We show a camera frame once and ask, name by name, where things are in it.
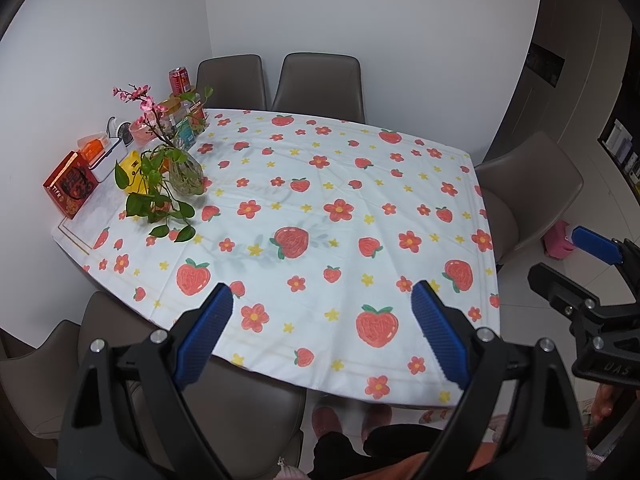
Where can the white desk fan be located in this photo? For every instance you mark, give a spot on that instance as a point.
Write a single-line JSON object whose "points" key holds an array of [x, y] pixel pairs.
{"points": [[120, 129]]}

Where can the green pothos plant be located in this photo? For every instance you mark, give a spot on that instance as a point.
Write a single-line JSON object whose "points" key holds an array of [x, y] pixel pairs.
{"points": [[145, 202]]}

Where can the red drink can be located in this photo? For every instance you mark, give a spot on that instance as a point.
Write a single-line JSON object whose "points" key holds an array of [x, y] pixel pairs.
{"points": [[180, 80]]}

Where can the taupe dining chair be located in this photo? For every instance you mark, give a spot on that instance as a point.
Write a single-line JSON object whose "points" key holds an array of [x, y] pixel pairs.
{"points": [[250, 410], [35, 370], [232, 80], [535, 190], [320, 85]]}

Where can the pink fuzzy slipper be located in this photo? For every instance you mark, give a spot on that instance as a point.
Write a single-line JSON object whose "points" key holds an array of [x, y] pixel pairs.
{"points": [[326, 420], [378, 414]]}

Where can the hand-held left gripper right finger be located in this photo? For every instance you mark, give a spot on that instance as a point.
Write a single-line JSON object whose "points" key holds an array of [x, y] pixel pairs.
{"points": [[440, 340]]}

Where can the yellow toy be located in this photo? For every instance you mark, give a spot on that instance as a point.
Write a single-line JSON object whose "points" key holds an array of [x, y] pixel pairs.
{"points": [[131, 167]]}

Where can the pink cup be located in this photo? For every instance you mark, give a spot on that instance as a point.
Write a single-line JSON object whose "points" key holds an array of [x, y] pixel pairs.
{"points": [[142, 133]]}

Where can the person's right hand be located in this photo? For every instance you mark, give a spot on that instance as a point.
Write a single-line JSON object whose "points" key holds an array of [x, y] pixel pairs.
{"points": [[600, 402]]}

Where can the dark wall panel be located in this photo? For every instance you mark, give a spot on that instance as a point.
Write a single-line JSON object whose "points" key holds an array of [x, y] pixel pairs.
{"points": [[545, 62]]}

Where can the white and orange tissue box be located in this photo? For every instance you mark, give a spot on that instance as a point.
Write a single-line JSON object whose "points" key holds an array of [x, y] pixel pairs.
{"points": [[100, 152]]}

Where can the glass vase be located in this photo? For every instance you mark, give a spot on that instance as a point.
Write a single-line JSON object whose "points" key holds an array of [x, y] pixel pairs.
{"points": [[189, 177]]}

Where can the pink blossom branch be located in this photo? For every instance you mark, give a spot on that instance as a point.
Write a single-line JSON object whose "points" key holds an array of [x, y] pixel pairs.
{"points": [[147, 105]]}

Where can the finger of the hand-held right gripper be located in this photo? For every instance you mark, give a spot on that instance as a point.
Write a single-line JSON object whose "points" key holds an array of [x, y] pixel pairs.
{"points": [[595, 242], [560, 290]]}

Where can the person's black pants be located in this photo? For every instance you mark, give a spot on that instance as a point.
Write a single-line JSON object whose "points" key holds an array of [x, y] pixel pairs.
{"points": [[350, 452]]}

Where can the strawberry print tablecloth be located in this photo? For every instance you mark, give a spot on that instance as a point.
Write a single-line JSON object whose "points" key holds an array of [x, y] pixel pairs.
{"points": [[310, 210]]}

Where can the clear jar with teal label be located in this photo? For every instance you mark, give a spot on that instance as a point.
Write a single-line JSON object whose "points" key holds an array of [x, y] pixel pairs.
{"points": [[184, 132]]}

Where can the clear jar with red label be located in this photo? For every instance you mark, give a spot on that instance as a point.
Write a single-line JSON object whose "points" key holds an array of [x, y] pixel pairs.
{"points": [[199, 112]]}

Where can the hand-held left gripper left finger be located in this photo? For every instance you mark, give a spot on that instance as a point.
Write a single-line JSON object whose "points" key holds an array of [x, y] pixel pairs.
{"points": [[205, 335]]}

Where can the red gift box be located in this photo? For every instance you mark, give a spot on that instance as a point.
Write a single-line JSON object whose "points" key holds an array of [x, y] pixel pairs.
{"points": [[70, 185]]}

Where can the white shelf unit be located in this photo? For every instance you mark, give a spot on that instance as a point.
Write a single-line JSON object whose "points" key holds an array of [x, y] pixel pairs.
{"points": [[622, 155]]}

